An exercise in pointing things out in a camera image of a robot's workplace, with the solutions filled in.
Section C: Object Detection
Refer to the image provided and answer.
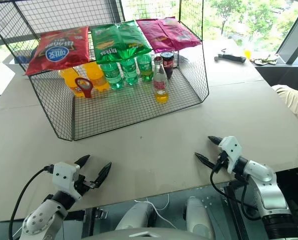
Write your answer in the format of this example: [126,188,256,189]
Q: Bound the person's leg in beige trousers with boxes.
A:
[272,84,298,131]

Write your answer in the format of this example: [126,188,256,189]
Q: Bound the blue object behind rack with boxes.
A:
[14,48,41,67]

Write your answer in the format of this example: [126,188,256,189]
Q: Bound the grey robot torso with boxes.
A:
[80,226,197,240]

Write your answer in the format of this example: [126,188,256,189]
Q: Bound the dark cola plastic bottle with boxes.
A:
[160,50,175,80]

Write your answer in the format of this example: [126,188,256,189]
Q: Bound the black handled hammer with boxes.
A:
[214,48,247,64]

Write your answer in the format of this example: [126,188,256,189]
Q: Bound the black table frame bar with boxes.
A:
[223,181,250,240]

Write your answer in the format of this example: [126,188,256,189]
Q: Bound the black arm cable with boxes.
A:
[8,164,55,240]
[210,159,259,221]

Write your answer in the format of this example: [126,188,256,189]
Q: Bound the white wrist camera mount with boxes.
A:
[52,161,81,201]
[218,135,243,174]

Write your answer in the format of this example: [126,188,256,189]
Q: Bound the magenta chip bag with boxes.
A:
[136,18,175,54]
[157,16,203,50]

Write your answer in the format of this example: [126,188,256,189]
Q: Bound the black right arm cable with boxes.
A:
[210,159,259,221]

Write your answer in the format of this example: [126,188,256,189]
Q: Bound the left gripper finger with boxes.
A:
[73,154,91,174]
[93,161,113,189]

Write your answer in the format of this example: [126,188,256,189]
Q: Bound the green chip bag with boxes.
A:
[89,23,130,65]
[117,20,152,60]

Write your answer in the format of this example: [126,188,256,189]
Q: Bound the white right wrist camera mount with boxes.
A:
[218,135,243,174]

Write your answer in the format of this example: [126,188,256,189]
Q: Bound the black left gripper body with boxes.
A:
[73,174,100,200]

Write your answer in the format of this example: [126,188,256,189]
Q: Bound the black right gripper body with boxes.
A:
[214,149,230,174]

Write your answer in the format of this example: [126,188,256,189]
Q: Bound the glass bottle with yellow drink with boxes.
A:
[152,56,170,105]

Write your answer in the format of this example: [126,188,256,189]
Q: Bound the silver robot leg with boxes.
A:
[114,201,157,231]
[183,196,216,240]

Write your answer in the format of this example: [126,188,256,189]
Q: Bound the black window frame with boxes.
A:
[275,0,298,65]

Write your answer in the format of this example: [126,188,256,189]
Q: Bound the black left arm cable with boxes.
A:
[8,164,55,240]

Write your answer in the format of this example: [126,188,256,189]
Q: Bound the green soda plastic bottle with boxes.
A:
[120,57,139,86]
[136,54,153,83]
[100,62,126,91]

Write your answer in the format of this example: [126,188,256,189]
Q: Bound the red chip bag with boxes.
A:
[24,25,90,76]

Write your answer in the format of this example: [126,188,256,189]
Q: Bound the orange soda plastic bottle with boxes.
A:
[84,62,110,92]
[58,67,86,99]

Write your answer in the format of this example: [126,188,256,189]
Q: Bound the silver right robot leg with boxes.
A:
[183,196,216,240]

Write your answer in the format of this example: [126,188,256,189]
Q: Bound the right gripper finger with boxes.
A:
[207,135,223,146]
[194,152,218,171]

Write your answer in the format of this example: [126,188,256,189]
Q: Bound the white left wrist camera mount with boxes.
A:
[52,161,81,201]

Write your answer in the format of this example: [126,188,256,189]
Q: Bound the silver left robot leg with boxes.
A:
[114,201,157,231]

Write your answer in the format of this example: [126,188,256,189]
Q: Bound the thin white cable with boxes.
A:
[134,192,171,230]

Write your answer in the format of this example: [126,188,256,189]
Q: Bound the patterned work gloves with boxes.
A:
[249,53,280,67]

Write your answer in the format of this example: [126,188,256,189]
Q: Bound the black wire mesh rack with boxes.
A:
[0,0,210,142]

